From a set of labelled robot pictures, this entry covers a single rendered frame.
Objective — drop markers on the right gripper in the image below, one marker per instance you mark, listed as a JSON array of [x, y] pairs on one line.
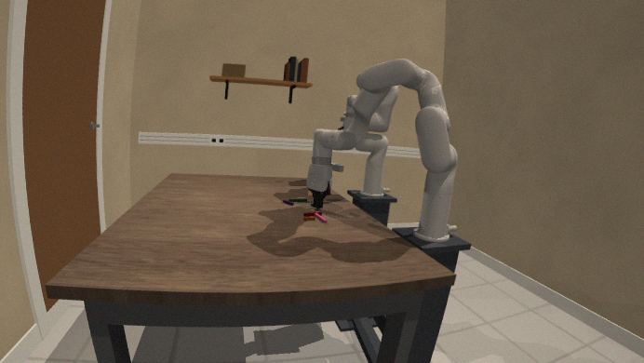
[[346, 123]]

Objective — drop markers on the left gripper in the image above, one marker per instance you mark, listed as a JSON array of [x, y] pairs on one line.
[[319, 182]]

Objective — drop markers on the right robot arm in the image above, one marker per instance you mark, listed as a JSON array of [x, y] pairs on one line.
[[375, 143]]

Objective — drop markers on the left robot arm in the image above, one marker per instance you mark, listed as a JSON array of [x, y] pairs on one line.
[[432, 127]]

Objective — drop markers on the pink rod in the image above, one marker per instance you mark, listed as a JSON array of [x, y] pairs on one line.
[[320, 218]]

